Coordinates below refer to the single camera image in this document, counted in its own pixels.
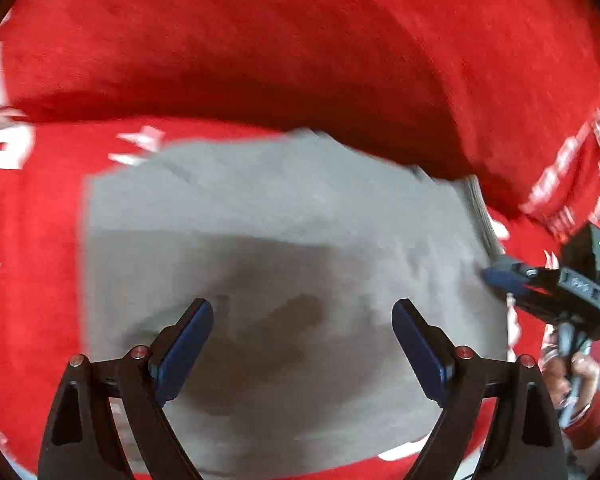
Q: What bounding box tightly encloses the grey t-shirt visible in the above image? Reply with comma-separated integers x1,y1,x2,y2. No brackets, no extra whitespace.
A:
81,132,507,479

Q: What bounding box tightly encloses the right hand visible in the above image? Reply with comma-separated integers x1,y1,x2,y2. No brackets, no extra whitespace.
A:
541,346,600,413

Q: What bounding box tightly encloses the red wedding pillow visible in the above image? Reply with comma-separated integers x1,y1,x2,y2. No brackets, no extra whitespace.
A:
0,0,600,230

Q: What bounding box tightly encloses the red wedding blanket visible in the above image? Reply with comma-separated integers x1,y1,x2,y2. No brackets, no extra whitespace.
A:
0,122,544,479

